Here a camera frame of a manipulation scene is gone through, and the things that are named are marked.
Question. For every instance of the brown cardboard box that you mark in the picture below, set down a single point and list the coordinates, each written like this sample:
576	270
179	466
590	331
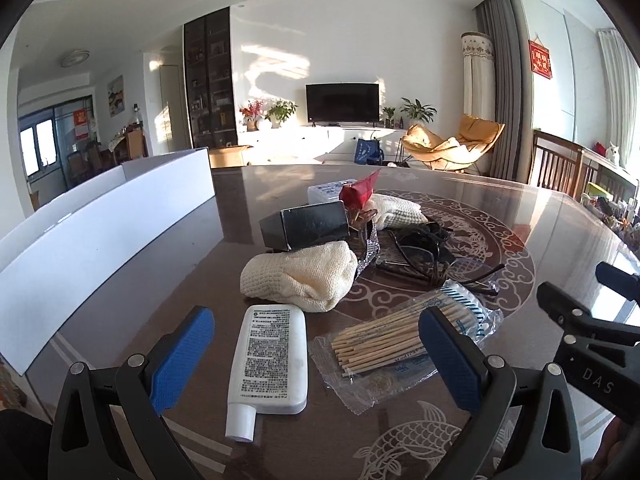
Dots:
230	156

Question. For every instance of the red snack packet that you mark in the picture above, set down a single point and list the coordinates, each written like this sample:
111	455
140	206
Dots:
356	194

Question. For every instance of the cream knitted cloth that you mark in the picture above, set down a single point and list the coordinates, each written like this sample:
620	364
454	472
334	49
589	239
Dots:
394	212
314	279

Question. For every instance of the dark glass display cabinet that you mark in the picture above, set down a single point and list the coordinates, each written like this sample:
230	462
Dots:
208	78

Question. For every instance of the white standing air conditioner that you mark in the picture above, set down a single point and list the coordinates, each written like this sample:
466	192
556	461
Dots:
479	85

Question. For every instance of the blue shopping bag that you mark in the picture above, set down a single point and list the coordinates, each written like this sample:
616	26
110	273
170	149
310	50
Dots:
368	152

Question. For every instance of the green potted plant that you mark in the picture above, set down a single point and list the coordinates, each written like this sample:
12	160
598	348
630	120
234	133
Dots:
280	111
418	112

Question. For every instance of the white lotion tube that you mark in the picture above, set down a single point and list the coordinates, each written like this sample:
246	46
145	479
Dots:
269	373

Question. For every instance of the framed wall painting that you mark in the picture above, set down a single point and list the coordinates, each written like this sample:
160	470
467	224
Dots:
115	96

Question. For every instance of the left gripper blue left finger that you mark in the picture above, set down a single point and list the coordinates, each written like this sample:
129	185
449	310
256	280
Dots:
85	443

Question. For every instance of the green potted plant left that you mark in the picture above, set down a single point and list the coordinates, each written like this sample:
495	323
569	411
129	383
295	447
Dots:
280	111

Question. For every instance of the green potted plant right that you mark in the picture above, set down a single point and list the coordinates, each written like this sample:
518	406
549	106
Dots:
418	112

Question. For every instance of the wooden dining chair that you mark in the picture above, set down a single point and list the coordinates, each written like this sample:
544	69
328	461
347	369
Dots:
560	165

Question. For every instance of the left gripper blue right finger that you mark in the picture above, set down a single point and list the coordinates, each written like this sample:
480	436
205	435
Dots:
544	442

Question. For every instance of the red wall hanging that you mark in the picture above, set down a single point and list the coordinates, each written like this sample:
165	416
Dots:
539	59

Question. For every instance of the black frame eyeglasses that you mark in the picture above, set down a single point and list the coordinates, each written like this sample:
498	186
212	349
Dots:
478	284

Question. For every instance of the bag of cotton swabs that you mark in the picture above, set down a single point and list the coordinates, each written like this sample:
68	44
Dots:
373	361

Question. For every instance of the clear cartoon floss box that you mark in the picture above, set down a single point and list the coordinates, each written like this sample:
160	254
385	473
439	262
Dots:
327	192

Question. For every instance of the white cardboard storage box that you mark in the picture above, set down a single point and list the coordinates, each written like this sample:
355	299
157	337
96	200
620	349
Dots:
54	260

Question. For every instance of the white tv console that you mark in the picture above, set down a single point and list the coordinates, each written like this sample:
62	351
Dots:
315	145

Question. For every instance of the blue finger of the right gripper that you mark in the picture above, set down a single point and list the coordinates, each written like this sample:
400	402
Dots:
562	309
625	284

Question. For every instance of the red flower plant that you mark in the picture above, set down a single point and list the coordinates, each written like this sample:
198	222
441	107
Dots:
252	113

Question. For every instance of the orange butterfly chair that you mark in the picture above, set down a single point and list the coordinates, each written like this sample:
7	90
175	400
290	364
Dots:
475	138

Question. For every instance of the black bow hair clip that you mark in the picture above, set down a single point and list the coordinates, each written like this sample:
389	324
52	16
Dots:
424	245

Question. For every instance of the black television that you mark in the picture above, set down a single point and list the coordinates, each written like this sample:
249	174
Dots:
351	102

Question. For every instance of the black cardboard box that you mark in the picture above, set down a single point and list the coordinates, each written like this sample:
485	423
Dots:
301	227

